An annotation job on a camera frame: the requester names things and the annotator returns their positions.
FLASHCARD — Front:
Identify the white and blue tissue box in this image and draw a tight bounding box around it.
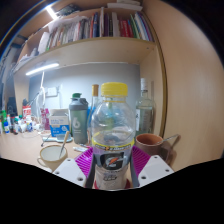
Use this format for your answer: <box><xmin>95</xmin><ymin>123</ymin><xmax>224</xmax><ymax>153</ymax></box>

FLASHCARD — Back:
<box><xmin>48</xmin><ymin>108</ymin><xmax>72</xmax><ymax>136</ymax></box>

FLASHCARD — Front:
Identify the cream ceramic mug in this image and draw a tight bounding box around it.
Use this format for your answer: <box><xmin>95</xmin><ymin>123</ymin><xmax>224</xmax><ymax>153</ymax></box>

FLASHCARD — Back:
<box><xmin>36</xmin><ymin>143</ymin><xmax>70</xmax><ymax>173</ymax></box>

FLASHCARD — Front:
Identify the pink packet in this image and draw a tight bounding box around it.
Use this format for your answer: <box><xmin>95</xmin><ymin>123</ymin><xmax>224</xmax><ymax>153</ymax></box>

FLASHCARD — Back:
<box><xmin>39</xmin><ymin>107</ymin><xmax>51</xmax><ymax>131</ymax></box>

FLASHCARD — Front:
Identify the white wall socket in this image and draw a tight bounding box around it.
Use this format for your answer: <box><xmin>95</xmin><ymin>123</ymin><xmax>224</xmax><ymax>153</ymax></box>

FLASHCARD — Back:
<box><xmin>45</xmin><ymin>86</ymin><xmax>60</xmax><ymax>98</ymax></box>

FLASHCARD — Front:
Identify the grey shaker bottle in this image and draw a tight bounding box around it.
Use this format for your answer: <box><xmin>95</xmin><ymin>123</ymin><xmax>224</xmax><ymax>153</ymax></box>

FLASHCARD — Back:
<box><xmin>68</xmin><ymin>92</ymin><xmax>90</xmax><ymax>145</ymax></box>

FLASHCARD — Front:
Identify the clear glass bottle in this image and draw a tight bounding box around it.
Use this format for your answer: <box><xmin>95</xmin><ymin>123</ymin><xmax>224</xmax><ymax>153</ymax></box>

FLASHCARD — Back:
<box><xmin>134</xmin><ymin>77</ymin><xmax>156</xmax><ymax>136</ymax></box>

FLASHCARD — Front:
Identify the metal spoon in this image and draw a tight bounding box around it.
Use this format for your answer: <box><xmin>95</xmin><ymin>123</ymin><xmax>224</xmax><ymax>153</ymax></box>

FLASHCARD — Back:
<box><xmin>160</xmin><ymin>133</ymin><xmax>181</xmax><ymax>144</ymax></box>

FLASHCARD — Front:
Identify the white desk lamp light bar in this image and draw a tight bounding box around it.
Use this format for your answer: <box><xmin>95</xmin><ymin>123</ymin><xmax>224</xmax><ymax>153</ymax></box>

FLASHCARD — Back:
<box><xmin>25</xmin><ymin>61</ymin><xmax>61</xmax><ymax>114</ymax></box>

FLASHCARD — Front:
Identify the red and white can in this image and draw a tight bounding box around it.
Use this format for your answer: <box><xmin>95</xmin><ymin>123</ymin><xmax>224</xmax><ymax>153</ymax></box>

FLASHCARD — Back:
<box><xmin>21</xmin><ymin>105</ymin><xmax>33</xmax><ymax>123</ymax></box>

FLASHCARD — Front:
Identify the wooden shelf unit with books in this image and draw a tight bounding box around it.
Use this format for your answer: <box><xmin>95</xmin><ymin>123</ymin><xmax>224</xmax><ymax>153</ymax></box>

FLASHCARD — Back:
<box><xmin>13</xmin><ymin>0</ymin><xmax>168</xmax><ymax>138</ymax></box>

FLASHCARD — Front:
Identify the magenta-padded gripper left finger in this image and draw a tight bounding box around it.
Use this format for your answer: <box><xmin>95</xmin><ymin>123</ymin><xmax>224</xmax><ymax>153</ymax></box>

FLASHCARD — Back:
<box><xmin>52</xmin><ymin>146</ymin><xmax>96</xmax><ymax>190</ymax></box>

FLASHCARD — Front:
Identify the clear drink bottle yellow cap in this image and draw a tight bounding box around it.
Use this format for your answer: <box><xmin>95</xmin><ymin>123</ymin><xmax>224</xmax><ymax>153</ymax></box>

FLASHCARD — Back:
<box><xmin>89</xmin><ymin>81</ymin><xmax>138</xmax><ymax>191</ymax></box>

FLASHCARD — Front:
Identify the wooden-handled spoon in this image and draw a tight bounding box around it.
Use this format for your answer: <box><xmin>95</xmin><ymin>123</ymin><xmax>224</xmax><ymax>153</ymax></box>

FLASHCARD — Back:
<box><xmin>58</xmin><ymin>130</ymin><xmax>71</xmax><ymax>159</ymax></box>

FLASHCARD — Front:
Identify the ceiling light tube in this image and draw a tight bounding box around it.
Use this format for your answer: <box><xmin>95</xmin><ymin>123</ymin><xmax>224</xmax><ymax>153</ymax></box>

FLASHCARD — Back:
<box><xmin>45</xmin><ymin>4</ymin><xmax>59</xmax><ymax>21</ymax></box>

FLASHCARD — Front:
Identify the pale blue flat case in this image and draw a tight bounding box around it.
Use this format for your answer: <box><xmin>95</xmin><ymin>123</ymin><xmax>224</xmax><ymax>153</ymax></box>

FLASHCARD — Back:
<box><xmin>40</xmin><ymin>132</ymin><xmax>73</xmax><ymax>144</ymax></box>

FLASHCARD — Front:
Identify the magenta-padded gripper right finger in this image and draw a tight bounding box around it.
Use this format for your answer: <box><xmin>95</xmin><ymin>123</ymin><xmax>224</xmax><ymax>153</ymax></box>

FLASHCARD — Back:
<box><xmin>129</xmin><ymin>145</ymin><xmax>175</xmax><ymax>189</ymax></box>

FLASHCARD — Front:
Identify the brown mug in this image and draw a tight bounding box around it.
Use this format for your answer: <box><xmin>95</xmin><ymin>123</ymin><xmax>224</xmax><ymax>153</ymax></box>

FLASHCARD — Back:
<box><xmin>134</xmin><ymin>133</ymin><xmax>172</xmax><ymax>164</ymax></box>

